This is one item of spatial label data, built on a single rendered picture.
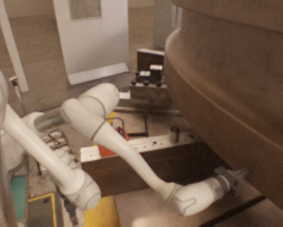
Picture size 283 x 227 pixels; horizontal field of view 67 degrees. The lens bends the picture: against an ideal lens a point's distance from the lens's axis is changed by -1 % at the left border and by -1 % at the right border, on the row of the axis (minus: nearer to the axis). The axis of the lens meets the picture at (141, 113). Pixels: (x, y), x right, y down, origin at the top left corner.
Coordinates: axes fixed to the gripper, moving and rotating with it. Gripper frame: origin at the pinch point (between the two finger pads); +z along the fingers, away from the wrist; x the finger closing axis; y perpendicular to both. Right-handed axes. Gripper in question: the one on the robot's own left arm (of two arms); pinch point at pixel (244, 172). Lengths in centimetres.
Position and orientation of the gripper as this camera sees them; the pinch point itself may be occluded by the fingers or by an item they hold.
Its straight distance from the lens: 112.3
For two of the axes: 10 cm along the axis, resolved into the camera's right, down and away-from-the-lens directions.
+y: 0.0, -8.5, -5.3
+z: 8.9, -2.4, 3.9
